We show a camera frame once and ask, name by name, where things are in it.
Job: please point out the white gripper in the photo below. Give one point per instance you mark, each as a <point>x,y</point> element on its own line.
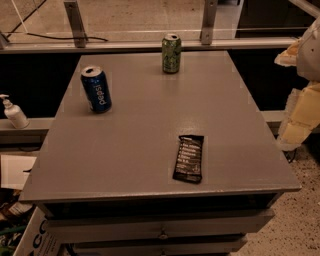
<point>310,55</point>

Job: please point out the green soda can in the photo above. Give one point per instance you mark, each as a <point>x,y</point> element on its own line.
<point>171,53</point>

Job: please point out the black rxbar chocolate wrapper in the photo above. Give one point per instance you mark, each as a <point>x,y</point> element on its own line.
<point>188,165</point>

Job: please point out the blue pepsi can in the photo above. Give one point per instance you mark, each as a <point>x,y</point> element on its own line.
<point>95,84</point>

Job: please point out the grey drawer cabinet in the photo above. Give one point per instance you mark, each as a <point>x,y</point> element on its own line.
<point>119,164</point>

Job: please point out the lower grey drawer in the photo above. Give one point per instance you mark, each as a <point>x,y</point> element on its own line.
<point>201,245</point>

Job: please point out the grey drawer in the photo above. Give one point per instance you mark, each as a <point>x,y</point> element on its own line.
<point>201,245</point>
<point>117,229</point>

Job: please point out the top grey drawer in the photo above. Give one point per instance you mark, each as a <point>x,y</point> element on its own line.
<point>117,229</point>

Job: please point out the white pump bottle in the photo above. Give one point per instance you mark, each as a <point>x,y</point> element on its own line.
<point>14,113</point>

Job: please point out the white cardboard box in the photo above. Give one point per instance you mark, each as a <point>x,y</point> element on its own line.
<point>37,240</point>

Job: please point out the right metal rail post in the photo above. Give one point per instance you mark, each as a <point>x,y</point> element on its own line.
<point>208,21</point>

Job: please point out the metal rail post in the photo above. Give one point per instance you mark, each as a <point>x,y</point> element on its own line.
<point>208,21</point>
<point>76,24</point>

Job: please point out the left metal rail post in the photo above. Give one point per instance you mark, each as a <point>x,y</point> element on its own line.
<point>76,24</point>

